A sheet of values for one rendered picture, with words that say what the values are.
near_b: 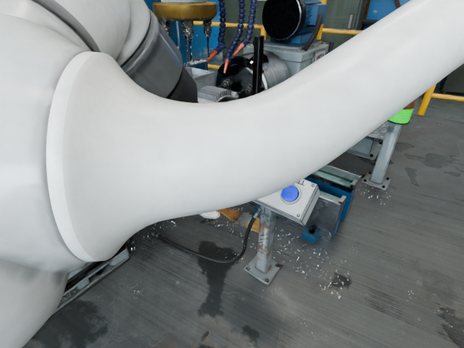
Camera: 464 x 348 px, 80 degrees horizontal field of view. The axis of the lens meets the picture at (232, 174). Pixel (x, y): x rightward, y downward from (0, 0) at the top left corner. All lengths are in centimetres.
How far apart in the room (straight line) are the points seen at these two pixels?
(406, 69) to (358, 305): 58
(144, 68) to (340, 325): 59
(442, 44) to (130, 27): 21
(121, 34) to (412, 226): 88
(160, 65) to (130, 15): 5
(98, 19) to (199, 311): 56
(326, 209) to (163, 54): 57
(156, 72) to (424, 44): 20
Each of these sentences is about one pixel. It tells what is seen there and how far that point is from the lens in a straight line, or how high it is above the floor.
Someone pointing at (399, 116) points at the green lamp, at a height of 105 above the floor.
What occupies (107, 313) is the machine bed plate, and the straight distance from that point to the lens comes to 70.
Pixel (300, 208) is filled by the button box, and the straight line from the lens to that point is 49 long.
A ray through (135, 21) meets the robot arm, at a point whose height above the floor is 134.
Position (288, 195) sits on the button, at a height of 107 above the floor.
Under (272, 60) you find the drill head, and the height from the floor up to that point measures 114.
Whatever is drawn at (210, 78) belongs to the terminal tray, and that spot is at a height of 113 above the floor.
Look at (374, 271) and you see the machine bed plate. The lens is 78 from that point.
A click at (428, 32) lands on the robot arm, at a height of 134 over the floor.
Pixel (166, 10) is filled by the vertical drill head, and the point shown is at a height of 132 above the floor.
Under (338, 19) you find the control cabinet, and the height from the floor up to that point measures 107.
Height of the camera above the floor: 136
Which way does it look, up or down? 34 degrees down
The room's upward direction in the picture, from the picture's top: straight up
